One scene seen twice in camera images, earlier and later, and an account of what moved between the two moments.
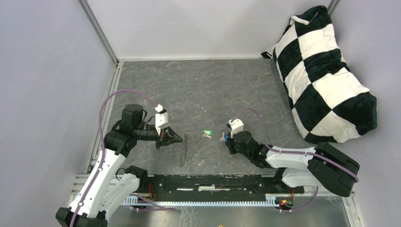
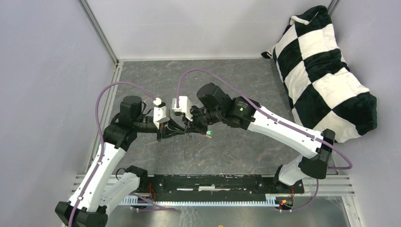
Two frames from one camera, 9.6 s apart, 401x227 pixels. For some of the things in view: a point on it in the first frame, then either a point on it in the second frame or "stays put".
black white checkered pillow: x=329 y=103 stays put
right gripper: x=229 y=143 to x=194 y=125
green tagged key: x=207 y=133 stays put
